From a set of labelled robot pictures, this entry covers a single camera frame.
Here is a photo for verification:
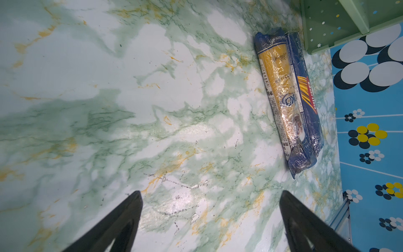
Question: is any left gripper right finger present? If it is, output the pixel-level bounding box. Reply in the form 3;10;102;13
279;190;358;252

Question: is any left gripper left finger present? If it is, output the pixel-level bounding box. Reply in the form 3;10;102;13
64;191;143;252

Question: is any blue clear spaghetti bag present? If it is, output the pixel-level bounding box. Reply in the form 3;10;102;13
254;27;317;178

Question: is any light green wooden shelf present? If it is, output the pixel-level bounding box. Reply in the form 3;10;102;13
301;0;403;55

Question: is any blue Barilla spaghetti box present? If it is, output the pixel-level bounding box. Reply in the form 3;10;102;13
285;32;324;156

